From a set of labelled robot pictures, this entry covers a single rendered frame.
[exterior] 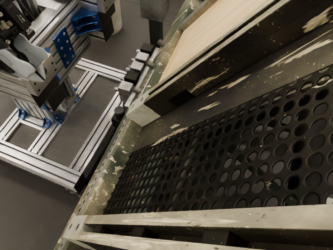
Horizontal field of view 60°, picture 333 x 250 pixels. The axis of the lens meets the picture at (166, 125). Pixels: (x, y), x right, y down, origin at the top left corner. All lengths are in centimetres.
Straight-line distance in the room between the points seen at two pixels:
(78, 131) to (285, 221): 165
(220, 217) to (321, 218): 11
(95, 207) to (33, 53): 49
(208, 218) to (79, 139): 153
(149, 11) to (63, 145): 91
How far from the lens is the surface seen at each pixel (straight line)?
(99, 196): 90
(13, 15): 52
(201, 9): 121
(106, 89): 199
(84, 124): 186
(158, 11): 152
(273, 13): 55
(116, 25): 263
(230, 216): 32
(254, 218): 29
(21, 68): 57
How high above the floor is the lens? 173
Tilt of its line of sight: 59 degrees down
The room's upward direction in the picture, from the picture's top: straight up
